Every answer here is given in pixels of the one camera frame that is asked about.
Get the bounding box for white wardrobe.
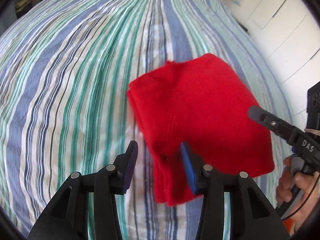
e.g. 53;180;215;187
224;0;319;129

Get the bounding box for person's right hand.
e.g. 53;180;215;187
275;154;320;231

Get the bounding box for striped blue green bedsheet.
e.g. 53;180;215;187
1;0;293;239

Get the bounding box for red knit sweater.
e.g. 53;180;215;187
127;54;274;206

